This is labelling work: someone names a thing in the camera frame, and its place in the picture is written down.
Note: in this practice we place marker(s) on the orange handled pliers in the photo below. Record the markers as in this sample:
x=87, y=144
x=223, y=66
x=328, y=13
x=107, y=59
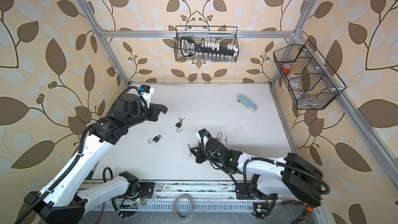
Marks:
x=307, y=210

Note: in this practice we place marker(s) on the black tool rack in basket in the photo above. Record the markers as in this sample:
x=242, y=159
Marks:
x=190, y=48

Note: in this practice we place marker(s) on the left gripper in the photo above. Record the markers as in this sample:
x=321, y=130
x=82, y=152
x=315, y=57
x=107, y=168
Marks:
x=154, y=110

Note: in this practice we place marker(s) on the black padlock with keys top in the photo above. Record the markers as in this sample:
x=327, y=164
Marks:
x=179, y=124

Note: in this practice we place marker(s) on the black padlock left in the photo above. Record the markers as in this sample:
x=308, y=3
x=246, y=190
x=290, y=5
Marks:
x=155, y=139

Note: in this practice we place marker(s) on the wire basket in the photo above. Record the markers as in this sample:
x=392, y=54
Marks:
x=312, y=83
x=220, y=34

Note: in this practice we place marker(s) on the light blue stapler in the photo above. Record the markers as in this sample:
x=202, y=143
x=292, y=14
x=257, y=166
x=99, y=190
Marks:
x=246, y=103

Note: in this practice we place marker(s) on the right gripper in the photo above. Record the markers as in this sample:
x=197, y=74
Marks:
x=199, y=154

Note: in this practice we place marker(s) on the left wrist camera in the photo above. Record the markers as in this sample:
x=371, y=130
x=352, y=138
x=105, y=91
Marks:
x=146, y=92

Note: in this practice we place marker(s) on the right wire basket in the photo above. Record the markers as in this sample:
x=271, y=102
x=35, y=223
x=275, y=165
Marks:
x=312, y=83

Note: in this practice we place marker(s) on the brass padlock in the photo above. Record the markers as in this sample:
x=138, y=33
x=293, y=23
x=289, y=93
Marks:
x=219, y=136

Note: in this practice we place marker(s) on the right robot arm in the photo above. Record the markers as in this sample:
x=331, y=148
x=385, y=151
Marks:
x=258, y=177

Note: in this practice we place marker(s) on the back wire basket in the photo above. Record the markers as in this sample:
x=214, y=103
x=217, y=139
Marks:
x=220, y=34

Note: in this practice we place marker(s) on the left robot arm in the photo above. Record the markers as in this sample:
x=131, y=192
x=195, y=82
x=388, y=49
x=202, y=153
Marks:
x=61, y=201

